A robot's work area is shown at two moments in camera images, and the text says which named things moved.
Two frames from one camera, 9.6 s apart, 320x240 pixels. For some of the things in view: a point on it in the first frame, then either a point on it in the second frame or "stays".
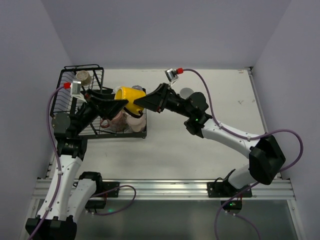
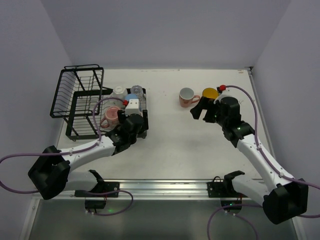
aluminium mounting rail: [178, 189] stays
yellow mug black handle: [131, 94] → [210, 93]
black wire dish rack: [125, 105] stays
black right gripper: [163, 97] → [208, 107]
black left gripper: [93, 103] → [132, 117]
